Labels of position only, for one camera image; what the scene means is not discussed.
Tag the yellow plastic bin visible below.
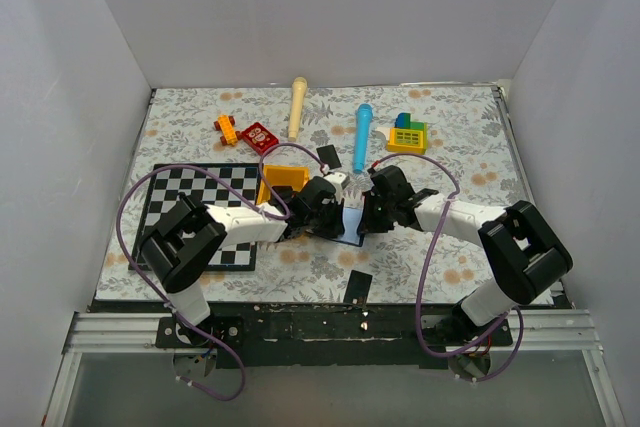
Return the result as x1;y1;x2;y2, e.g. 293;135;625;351
255;164;310;205

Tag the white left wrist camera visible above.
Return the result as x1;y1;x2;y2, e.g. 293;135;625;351
324;171;350;203

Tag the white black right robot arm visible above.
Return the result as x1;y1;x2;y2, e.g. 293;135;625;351
358;166;573;345

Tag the blue toy microphone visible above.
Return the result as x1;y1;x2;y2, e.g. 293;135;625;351
353;104;373;174

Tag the yellow toy brick car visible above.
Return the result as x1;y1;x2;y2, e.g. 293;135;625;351
214;115;240;146

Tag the black VIP card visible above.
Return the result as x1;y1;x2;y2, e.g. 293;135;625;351
343;270;373;307

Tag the cream toy microphone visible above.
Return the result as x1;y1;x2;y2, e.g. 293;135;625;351
287;77;307;142

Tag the red owl toy block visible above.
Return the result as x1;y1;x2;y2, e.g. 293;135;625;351
241;122;279;156

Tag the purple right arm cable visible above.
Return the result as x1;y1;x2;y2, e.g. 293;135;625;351
369;154;525;382

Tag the blue leather card holder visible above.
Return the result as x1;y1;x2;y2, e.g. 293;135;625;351
318;207;365;247

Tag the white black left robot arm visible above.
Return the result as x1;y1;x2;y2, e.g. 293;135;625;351
139;171;349;347

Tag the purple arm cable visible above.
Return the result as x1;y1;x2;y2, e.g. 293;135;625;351
369;154;525;382
115;142;331;402

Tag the black credit card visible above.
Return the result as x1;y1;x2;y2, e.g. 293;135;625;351
316;144;341;169

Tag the yellow green toy brick house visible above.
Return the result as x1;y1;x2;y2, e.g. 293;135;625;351
374;112;428;155

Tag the black silver chessboard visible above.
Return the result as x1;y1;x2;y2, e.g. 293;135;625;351
128;162;265;273

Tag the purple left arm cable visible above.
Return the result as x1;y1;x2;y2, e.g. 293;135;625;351
115;142;331;402

